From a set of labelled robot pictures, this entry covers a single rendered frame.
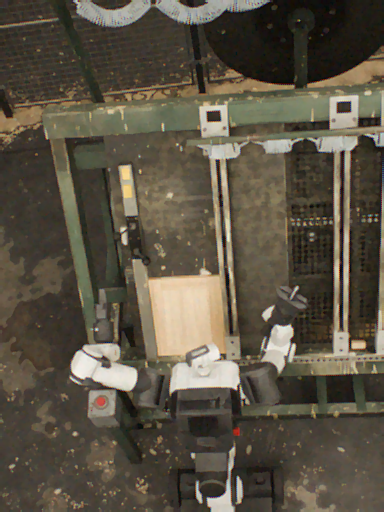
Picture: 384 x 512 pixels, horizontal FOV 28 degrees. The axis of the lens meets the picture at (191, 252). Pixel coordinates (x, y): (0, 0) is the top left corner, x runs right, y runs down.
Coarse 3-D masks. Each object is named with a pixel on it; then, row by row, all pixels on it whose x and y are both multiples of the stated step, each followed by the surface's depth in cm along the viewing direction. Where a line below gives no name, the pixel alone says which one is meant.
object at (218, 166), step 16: (224, 112) 279; (208, 128) 282; (224, 128) 281; (224, 144) 271; (224, 160) 292; (224, 176) 295; (224, 192) 299; (224, 208) 302; (224, 224) 310; (224, 240) 310; (224, 256) 317; (224, 272) 318; (224, 288) 320; (224, 304) 324; (224, 320) 328; (224, 336) 333
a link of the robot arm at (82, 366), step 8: (80, 352) 280; (72, 360) 284; (80, 360) 279; (88, 360) 278; (72, 368) 281; (80, 368) 278; (88, 368) 278; (72, 376) 279; (80, 376) 278; (88, 376) 280
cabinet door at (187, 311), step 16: (160, 288) 328; (176, 288) 328; (192, 288) 328; (208, 288) 327; (160, 304) 333; (176, 304) 332; (192, 304) 332; (208, 304) 331; (160, 320) 337; (176, 320) 337; (192, 320) 336; (208, 320) 336; (160, 336) 341; (176, 336) 341; (192, 336) 340; (208, 336) 340; (160, 352) 345; (176, 352) 345; (224, 352) 343
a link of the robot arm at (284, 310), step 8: (280, 288) 279; (288, 288) 279; (280, 296) 277; (288, 296) 277; (280, 304) 280; (288, 304) 277; (296, 304) 276; (304, 304) 277; (272, 312) 286; (280, 312) 282; (288, 312) 280; (296, 312) 279; (280, 320) 283; (288, 320) 283
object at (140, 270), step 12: (120, 168) 299; (132, 168) 301; (120, 180) 302; (132, 180) 302; (132, 204) 307; (144, 276) 323; (144, 288) 326; (144, 300) 329; (144, 312) 332; (144, 324) 336; (144, 336) 339; (156, 348) 342
